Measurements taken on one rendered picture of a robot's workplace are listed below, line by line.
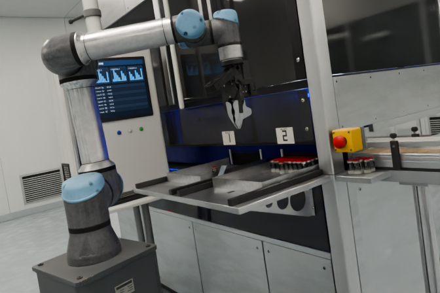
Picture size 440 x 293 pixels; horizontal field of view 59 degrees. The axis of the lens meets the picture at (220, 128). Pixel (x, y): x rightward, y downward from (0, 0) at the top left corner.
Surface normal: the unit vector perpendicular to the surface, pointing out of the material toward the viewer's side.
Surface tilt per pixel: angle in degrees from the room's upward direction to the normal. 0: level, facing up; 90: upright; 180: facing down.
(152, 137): 90
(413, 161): 90
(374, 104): 90
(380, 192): 90
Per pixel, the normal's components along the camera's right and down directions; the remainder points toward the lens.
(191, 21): -0.03, 0.06
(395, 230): 0.59, -0.05
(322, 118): -0.79, 0.15
